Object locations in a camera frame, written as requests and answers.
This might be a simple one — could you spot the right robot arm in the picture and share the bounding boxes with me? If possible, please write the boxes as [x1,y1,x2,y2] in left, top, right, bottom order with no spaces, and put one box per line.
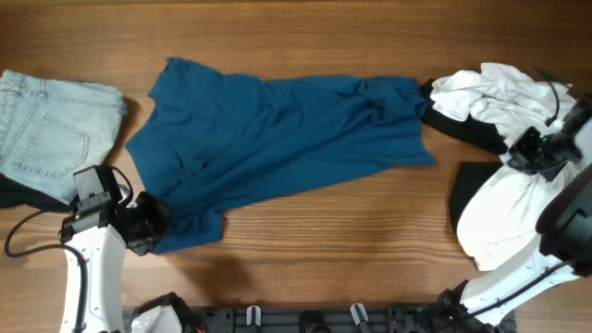
[415,94,591,332]

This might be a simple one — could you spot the left black cable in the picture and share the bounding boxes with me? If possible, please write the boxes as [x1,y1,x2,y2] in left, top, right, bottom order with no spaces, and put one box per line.
[4,210,89,333]

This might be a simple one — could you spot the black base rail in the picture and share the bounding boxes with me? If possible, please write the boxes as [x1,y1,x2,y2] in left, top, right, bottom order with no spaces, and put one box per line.
[173,303,517,333]

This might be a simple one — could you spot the blue t-shirt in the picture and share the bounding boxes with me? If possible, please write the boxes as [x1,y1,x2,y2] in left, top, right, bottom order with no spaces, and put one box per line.
[126,57,434,254]

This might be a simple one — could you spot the dark garment under shorts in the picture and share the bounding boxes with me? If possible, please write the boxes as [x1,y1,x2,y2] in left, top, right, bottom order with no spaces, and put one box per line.
[1,175,80,213]

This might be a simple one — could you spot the folded light denim shorts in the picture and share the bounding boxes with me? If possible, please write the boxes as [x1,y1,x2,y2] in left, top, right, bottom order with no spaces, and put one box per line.
[1,69,127,204]

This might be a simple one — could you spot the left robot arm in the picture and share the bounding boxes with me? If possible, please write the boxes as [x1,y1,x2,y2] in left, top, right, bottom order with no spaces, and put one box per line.
[58,166,207,333]

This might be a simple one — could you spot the white garment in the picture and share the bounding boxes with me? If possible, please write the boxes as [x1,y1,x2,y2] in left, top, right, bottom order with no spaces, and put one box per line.
[430,62,591,271]

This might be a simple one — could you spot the black garment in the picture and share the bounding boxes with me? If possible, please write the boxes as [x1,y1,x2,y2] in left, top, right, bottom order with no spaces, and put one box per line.
[419,79,508,234]

